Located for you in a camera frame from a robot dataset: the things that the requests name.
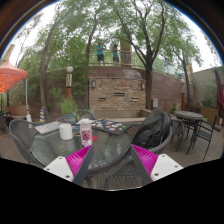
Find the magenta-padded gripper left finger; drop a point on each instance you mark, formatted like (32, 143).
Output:
(78, 160)

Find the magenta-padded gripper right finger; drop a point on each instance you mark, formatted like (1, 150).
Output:
(145, 158)

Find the pink juice bottle white cap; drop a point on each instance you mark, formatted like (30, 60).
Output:
(86, 135)

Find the dark slatted chair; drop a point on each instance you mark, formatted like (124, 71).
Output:
(125, 173)

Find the flat round red coaster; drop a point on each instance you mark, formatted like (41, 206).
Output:
(95, 138)

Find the white ribbed cup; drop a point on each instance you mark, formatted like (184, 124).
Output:
(66, 131)

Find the black jacket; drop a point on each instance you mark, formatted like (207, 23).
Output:
(153, 128)

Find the white sticker sheet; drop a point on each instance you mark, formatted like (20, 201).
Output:
(81, 121)

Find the silver laptop with stickers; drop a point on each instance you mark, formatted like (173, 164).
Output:
(47, 127)

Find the black laptop with stickers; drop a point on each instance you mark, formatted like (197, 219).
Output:
(111, 126)

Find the green plant in teal pot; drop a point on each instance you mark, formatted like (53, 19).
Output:
(68, 108)

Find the blue yellow striped cone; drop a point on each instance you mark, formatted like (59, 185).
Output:
(42, 114)

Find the round glass patio table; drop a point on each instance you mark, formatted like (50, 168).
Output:
(188, 115)

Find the dark forked trunk tree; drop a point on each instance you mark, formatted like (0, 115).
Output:
(148, 90)

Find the slender leaning trunk tree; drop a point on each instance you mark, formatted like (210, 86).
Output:
(42, 93)

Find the wooden bench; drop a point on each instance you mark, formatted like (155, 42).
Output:
(16, 110)

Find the dark red folded umbrella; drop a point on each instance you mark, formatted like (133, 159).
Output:
(219, 93)

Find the orange canopy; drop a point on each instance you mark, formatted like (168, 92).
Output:
(11, 76)

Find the person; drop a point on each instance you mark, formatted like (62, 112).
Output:
(100, 53)
(115, 55)

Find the grey wall box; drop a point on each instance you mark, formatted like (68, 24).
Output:
(155, 103)

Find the wall lantern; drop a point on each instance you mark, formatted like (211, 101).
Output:
(93, 84)
(143, 86)

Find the globe lamp post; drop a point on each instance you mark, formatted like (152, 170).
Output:
(69, 83)

